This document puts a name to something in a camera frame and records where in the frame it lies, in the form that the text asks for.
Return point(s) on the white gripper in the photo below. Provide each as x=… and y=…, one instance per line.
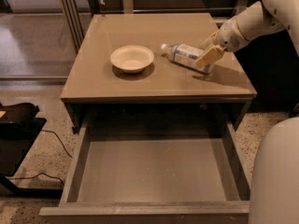
x=228, y=36

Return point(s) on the blue plastic water bottle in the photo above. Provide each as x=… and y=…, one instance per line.
x=186, y=56

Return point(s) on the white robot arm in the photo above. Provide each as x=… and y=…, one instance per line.
x=274, y=196

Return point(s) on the grey drawer cabinet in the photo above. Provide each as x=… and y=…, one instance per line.
x=93, y=79

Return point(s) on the open grey top drawer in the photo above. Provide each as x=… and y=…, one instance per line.
x=155, y=170

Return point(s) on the white paper bowl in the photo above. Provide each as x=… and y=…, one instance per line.
x=132, y=59

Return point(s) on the black equipment stand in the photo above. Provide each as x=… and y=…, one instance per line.
x=19, y=128

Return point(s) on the sliding glass door frame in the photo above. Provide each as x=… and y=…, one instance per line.
x=71, y=14

